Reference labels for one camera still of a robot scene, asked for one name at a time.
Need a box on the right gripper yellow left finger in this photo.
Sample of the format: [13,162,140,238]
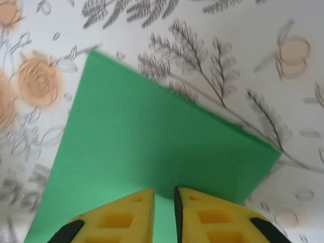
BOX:
[49,188,155,243]

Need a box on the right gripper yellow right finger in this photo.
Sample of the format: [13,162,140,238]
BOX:
[174,186,290,243]

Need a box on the floral table cover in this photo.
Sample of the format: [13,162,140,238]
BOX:
[0,0,324,243]

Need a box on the green square paper sheet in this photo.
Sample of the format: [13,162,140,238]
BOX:
[23,49,283,243]

